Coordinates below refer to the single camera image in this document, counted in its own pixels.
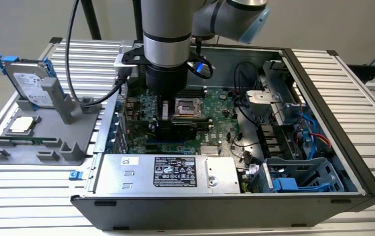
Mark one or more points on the silver CPU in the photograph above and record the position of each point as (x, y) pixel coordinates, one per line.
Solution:
(23, 125)

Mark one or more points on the CPU socket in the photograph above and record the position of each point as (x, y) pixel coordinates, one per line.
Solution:
(189, 107)

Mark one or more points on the black stand pole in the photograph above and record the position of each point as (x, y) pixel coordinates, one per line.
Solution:
(138, 19)
(93, 19)

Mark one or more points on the black plastic housing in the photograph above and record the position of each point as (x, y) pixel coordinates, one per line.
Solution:
(273, 140)

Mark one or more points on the blue plastic carrier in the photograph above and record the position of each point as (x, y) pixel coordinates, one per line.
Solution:
(286, 184)

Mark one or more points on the silver metal drive bay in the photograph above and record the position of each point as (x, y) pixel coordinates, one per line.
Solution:
(262, 98)

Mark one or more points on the silver finned heatsink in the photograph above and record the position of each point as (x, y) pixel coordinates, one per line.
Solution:
(211, 150)

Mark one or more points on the short black expansion slot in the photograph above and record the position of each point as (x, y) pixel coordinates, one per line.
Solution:
(153, 147)

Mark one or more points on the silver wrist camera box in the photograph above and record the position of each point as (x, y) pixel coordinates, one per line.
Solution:
(199, 67)
(125, 64)

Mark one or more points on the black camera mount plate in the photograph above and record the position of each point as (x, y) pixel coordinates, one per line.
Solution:
(129, 54)

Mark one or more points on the open black PC case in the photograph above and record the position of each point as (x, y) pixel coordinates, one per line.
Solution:
(207, 214)

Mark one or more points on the grey parts rack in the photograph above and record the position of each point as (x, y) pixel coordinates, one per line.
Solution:
(51, 132)

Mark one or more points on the bare green RAM stick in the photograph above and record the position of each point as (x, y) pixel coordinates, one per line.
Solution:
(39, 140)

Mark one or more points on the hard disk in blue carrier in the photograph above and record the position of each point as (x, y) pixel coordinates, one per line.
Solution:
(30, 86)

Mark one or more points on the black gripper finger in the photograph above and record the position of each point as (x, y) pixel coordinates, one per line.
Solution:
(171, 110)

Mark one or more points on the silver power supply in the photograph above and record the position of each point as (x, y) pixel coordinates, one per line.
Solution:
(141, 177)

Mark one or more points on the round coin battery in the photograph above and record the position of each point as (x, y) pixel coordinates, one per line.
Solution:
(223, 96)

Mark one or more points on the small blue clip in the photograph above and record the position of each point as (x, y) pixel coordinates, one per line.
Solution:
(75, 175)

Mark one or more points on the green graphics card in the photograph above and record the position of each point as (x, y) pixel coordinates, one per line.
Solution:
(183, 131)

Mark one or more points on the green motherboard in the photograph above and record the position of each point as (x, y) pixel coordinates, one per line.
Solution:
(221, 115)

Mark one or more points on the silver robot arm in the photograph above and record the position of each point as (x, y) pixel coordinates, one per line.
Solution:
(167, 29)

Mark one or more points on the blue expansion slot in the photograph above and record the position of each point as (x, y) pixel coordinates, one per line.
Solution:
(167, 142)

